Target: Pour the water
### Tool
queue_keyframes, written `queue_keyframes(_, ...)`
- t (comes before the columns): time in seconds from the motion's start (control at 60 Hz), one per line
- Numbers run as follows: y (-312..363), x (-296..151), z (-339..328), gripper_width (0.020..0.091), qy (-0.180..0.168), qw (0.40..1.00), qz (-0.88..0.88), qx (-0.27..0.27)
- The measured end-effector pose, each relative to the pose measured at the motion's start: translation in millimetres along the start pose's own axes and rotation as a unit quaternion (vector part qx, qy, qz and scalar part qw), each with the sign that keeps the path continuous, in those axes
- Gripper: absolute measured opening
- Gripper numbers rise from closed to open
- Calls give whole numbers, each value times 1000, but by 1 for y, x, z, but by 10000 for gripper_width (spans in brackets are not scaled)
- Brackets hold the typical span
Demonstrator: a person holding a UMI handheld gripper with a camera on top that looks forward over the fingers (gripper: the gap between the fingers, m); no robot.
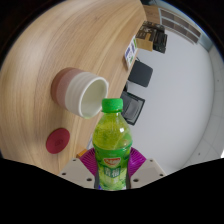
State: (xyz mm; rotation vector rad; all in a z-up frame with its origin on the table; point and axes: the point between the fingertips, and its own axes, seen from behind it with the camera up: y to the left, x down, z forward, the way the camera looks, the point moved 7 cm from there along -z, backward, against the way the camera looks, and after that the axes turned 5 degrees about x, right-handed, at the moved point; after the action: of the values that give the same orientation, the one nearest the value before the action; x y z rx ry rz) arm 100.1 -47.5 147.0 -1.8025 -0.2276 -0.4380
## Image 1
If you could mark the white and green leaflet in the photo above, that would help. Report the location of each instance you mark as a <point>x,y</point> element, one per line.
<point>130,51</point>

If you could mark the white and brown ceramic cup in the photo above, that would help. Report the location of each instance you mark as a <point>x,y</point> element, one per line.
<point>78,91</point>

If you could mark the dark cardboard boxes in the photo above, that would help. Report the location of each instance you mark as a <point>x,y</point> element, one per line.
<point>151,35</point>

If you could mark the grey mesh office chair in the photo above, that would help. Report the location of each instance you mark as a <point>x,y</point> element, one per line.
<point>133,106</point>

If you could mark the green drink bottle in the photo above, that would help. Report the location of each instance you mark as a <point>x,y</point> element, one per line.
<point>111,146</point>

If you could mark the flat round red coaster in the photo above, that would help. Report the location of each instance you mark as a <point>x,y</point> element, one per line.
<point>58,141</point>

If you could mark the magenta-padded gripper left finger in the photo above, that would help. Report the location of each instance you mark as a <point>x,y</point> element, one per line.
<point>76,172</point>

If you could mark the black office chair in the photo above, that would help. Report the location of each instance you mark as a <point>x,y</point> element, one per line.
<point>141,73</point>

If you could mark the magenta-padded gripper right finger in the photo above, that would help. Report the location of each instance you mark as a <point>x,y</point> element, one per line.
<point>148,171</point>

